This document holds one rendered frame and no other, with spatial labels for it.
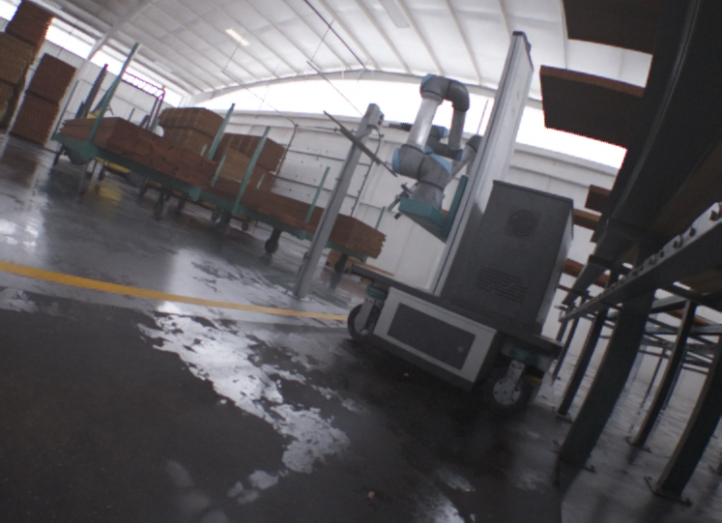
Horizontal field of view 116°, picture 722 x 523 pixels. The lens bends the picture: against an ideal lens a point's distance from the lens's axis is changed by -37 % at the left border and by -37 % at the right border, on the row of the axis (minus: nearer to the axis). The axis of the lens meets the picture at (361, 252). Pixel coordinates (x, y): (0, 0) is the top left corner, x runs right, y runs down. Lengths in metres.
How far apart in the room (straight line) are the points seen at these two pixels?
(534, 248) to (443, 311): 0.41
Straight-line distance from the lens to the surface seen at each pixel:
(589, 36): 0.69
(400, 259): 11.10
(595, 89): 0.80
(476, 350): 1.29
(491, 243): 1.40
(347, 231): 4.72
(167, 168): 2.91
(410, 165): 1.57
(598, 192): 1.29
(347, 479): 0.64
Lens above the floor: 0.37
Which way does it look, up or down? 1 degrees up
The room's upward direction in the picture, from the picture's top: 21 degrees clockwise
